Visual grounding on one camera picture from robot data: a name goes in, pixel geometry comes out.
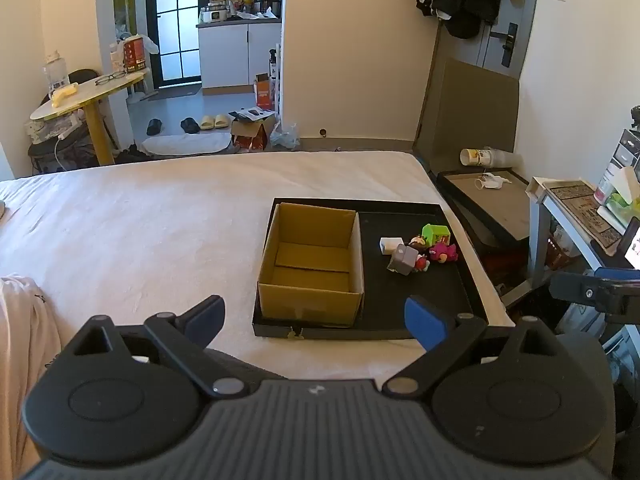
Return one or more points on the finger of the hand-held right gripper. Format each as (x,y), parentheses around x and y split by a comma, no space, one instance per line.
(622,277)
(575,287)

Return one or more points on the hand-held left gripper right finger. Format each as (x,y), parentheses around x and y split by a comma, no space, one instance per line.
(425,322)

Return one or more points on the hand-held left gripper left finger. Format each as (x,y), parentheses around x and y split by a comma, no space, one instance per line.
(207,317)

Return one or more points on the black tray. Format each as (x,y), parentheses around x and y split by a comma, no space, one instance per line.
(415,300)

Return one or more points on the red hat figurine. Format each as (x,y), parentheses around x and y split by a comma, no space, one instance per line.
(422,263)

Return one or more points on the grey block case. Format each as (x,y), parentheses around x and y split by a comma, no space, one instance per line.
(402,259)

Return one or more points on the pink plush toy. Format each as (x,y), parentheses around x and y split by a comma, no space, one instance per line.
(444,253)

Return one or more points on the brown hair doll figurine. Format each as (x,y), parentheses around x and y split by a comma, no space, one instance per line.
(417,243)

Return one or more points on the white charger plug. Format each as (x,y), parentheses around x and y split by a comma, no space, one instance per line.
(391,246)

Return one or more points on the brown cardboard box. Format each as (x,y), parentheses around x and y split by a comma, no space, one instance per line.
(310,305)

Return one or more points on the smartphone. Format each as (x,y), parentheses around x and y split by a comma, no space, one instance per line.
(634,247)

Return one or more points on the dark red box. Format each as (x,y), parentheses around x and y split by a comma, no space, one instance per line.
(505,267)

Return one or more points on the patterned board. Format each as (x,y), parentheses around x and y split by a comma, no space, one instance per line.
(580,210)

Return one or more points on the green tissue pack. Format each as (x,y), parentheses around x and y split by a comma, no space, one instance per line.
(620,195)

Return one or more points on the white side table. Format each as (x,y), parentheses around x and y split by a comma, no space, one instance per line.
(542,210)

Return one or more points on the black box lid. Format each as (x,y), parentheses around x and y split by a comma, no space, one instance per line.
(500,210)

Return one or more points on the bed with white sheet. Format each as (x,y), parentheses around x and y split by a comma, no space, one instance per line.
(150,220)

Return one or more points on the grey drawer organizer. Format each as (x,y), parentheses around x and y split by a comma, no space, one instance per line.
(627,150)

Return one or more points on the white face mask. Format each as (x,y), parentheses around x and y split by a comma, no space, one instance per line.
(492,181)

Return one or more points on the stack of paper cups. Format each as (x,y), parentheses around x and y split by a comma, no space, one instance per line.
(487,157)

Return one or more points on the white floor mat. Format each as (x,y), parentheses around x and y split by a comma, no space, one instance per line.
(185,143)

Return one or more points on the red cardboard box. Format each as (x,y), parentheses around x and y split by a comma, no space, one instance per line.
(252,136)

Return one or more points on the white garment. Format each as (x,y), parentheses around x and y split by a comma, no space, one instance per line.
(20,340)

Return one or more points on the black slipper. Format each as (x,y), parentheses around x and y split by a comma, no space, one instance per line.
(190,124)
(154,127)

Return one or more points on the beige slipper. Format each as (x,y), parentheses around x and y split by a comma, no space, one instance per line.
(222,120)
(207,122)

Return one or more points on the clear plastic bag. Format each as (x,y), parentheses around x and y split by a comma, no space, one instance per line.
(285,137)

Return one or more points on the large cardboard sheet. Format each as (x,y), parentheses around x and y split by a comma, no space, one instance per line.
(470,110)

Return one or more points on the magazine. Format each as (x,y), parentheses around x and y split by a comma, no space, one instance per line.
(250,114)

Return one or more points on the grey door mat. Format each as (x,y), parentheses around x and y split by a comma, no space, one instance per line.
(177,92)

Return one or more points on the orange box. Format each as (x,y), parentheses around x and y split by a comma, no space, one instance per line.
(263,94)

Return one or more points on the round table with yellow leg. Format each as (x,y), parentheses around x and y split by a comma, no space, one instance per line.
(92,95)

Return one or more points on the black door lock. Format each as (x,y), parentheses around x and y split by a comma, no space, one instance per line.
(507,42)

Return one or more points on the eyeglasses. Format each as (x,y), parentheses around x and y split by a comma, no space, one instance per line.
(110,78)

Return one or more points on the spray bottle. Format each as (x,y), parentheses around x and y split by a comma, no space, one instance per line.
(273,65)

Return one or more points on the white kitchen cabinet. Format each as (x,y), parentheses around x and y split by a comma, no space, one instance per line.
(235,55)

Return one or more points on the yellow toy phone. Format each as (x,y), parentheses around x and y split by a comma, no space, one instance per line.
(64,95)

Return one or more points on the red canister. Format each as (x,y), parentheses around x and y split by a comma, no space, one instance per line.
(135,55)

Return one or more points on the white plastic bag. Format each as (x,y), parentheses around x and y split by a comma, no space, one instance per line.
(150,44)

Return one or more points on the grey door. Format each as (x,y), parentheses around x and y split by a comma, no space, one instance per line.
(520,10)

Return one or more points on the clear water bottle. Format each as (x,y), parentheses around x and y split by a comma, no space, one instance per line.
(56,72)

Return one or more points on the black framed glass door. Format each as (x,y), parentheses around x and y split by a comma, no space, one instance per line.
(175,20)

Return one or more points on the white rice cooker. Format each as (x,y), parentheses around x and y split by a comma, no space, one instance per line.
(218,15)

